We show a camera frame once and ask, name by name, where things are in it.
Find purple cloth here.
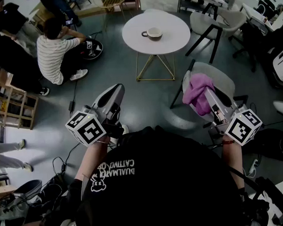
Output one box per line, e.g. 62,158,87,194
181,72,218,117

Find grey bag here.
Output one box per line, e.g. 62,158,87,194
0,179,45,221

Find wooden shelf unit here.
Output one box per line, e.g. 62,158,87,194
0,81,41,132

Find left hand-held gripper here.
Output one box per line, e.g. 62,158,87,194
64,83,128,148

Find person's right forearm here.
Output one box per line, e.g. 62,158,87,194
220,133,246,191

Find white power strip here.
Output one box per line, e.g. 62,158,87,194
247,158,261,175

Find gold wire chair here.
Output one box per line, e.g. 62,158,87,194
98,0,131,15

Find black power adapter with cable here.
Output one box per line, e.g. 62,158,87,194
66,80,80,112

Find white round table gold legs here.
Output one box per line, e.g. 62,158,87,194
121,7,193,83

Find cream cup with brown handle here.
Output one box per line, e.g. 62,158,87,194
141,26,164,42

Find person's left forearm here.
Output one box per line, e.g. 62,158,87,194
72,135,112,184

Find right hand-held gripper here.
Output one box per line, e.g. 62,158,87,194
204,85,264,147

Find black office chair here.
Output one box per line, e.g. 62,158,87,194
231,22,274,74

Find cardboard box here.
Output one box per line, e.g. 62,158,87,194
0,66,15,88

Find white rounded machine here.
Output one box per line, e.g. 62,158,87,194
271,45,283,84

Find person's black printed t-shirt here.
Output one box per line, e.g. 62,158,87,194
71,121,247,226

